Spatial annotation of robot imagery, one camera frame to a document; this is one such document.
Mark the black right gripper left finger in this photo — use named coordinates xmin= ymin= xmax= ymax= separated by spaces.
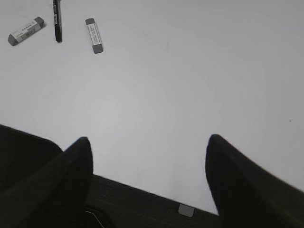
xmin=0 ymin=137 xmax=93 ymax=228

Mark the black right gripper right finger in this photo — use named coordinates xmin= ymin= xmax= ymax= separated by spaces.
xmin=205 ymin=134 xmax=304 ymax=228

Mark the grey white eraser right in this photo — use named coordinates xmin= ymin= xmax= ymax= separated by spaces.
xmin=85 ymin=18 xmax=104 ymax=54

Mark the grey white eraser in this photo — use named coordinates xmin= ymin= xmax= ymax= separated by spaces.
xmin=85 ymin=18 xmax=104 ymax=54
xmin=8 ymin=17 xmax=44 ymax=46

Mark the grey white eraser middle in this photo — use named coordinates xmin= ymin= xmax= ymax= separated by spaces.
xmin=8 ymin=17 xmax=44 ymax=46

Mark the black marker pen middle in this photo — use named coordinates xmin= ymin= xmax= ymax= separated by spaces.
xmin=53 ymin=0 xmax=62 ymax=43

